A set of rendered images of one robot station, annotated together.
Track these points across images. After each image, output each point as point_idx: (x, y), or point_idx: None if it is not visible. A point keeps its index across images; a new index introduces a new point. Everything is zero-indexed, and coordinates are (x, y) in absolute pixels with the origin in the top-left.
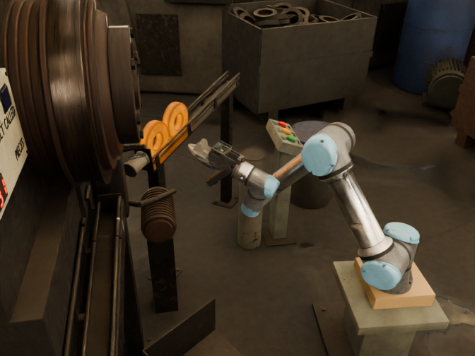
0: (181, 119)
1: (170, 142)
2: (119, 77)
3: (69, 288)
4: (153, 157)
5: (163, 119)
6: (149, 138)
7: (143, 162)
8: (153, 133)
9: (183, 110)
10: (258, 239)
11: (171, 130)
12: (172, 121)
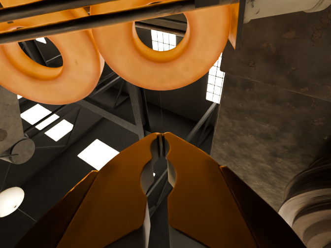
0: (10, 53)
1: (103, 21)
2: None
3: None
4: (225, 5)
5: (103, 68)
6: (205, 62)
7: (278, 4)
8: (185, 72)
9: (17, 82)
10: None
11: (78, 44)
12: (76, 69)
